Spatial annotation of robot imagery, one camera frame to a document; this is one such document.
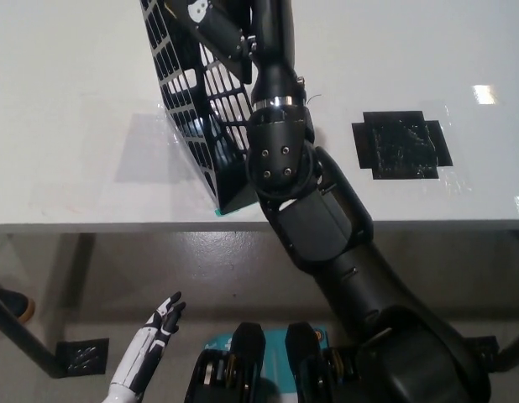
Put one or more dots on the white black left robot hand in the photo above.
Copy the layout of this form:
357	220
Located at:
148	352

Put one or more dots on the black teal robot body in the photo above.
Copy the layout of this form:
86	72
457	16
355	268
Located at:
247	365

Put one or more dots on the dark shoe with tan sole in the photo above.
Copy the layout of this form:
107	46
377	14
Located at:
14	304

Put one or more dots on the small teal tape piece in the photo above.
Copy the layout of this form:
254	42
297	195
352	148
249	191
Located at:
219	213

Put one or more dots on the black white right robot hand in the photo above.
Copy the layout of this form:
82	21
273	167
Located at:
272	29

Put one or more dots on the black metal bar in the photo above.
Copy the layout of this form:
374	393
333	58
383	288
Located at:
28	338
513	352

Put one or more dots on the black mesh file shelf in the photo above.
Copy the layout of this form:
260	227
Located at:
175	84

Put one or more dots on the black tape patch on table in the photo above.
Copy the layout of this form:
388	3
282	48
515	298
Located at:
402	147

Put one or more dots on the grey table leg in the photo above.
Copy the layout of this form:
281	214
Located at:
79	281

